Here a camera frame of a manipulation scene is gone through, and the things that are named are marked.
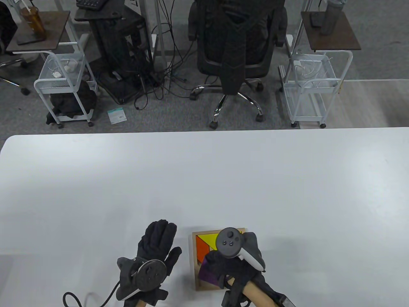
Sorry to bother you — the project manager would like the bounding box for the white desk leg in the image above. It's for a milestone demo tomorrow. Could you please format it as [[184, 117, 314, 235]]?
[[141, 0, 167, 93]]

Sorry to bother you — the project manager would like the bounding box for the black forearm strap box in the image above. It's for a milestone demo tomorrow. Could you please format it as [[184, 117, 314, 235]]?
[[262, 281, 296, 307]]

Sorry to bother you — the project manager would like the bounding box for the black bag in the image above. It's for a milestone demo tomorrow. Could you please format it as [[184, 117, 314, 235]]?
[[46, 80, 97, 125]]

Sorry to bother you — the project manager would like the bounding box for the grey bottle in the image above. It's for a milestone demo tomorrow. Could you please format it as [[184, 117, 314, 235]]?
[[320, 0, 344, 35]]

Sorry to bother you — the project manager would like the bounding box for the black jacket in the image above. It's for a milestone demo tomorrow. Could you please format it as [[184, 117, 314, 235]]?
[[220, 0, 278, 95]]

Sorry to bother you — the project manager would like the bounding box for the white and green packet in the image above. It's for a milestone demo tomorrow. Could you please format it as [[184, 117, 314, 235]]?
[[107, 107, 127, 124]]

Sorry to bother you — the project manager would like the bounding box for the white wire cart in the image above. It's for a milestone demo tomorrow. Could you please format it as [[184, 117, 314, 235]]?
[[278, 45, 353, 128], [34, 50, 98, 128]]

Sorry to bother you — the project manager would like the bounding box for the orange parallelogram tangram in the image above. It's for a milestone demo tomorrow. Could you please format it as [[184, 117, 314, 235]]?
[[196, 236, 210, 263]]

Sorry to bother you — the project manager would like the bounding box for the yellow triangle tangram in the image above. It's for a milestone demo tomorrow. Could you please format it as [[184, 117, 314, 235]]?
[[198, 234, 221, 253]]

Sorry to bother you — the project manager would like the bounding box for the person's left hand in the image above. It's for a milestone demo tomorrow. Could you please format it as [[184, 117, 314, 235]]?
[[117, 219, 182, 304]]

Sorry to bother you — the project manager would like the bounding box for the black and white controller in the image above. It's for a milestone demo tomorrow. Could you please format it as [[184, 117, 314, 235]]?
[[216, 227, 266, 273], [116, 257, 168, 301]]

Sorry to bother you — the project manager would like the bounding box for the tangle of black cables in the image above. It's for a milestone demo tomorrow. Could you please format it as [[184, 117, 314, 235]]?
[[134, 0, 198, 111]]

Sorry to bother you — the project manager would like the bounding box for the brown side table top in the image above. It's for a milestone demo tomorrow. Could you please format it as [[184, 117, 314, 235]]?
[[300, 11, 361, 51], [6, 11, 71, 53]]

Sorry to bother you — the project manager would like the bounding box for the black computer stand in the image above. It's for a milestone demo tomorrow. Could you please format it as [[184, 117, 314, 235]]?
[[75, 8, 154, 104]]

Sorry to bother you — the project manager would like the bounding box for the purple triangle tangram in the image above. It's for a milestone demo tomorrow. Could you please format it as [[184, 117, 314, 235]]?
[[198, 259, 224, 287]]

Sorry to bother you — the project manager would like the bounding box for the amber drink cup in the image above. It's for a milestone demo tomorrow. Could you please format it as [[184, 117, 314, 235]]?
[[19, 5, 47, 40]]

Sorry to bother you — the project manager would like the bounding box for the black phone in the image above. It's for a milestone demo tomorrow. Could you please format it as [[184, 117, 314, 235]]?
[[309, 12, 325, 28]]

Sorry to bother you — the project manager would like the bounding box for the wooden square tangram tray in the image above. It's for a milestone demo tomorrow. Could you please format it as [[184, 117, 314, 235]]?
[[192, 228, 246, 291]]

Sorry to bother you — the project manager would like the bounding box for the black keyboard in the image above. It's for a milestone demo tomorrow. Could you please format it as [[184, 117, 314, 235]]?
[[76, 0, 109, 10]]

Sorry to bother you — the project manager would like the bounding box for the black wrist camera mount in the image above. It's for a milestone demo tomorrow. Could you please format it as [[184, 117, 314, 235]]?
[[222, 281, 250, 307], [141, 289, 169, 304]]

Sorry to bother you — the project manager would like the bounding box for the person's right hand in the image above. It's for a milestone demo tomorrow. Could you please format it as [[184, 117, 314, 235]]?
[[204, 249, 266, 290]]

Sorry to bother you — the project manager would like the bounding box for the black office chair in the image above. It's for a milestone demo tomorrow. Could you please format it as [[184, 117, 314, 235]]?
[[189, 0, 288, 130]]

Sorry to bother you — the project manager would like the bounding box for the black glove cable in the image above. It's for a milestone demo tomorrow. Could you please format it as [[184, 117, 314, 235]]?
[[63, 281, 120, 307]]

